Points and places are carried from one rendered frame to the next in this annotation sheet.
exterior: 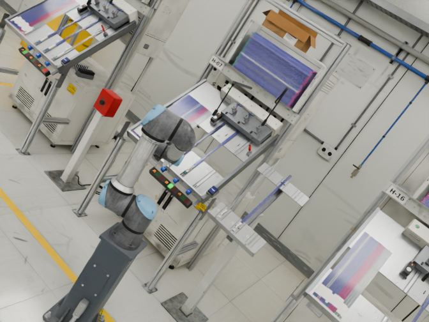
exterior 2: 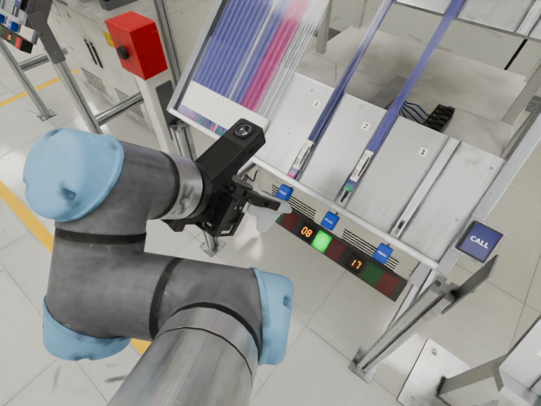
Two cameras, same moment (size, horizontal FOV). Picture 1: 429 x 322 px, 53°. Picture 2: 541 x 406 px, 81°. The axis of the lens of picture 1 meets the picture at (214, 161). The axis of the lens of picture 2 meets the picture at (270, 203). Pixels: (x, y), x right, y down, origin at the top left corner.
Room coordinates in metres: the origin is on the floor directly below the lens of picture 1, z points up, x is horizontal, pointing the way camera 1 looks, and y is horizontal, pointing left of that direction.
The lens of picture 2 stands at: (2.02, 0.13, 1.19)
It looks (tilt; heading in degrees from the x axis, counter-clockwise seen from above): 52 degrees down; 18
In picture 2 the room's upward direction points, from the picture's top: straight up
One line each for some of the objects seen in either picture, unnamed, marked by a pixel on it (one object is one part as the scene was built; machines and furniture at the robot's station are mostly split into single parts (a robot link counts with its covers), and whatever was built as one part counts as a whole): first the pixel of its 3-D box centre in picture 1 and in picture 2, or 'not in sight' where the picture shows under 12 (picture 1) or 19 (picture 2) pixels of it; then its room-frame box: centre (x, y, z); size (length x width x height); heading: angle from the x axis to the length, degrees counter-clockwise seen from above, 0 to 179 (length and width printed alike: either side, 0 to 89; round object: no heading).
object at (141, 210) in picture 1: (140, 211); not in sight; (1.77, 0.15, 0.72); 0.13 x 0.12 x 0.14; 98
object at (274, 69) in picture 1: (274, 69); not in sight; (2.91, 0.01, 1.52); 0.51 x 0.13 x 0.27; 68
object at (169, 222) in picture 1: (183, 203); (374, 155); (3.04, 0.02, 0.31); 0.70 x 0.65 x 0.62; 68
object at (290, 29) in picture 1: (299, 32); not in sight; (3.22, 0.00, 1.82); 0.68 x 0.30 x 0.20; 68
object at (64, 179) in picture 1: (88, 138); (163, 124); (2.88, 0.86, 0.39); 0.24 x 0.24 x 0.78; 68
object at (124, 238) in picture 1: (129, 231); not in sight; (1.77, 0.15, 0.60); 0.15 x 0.15 x 0.10
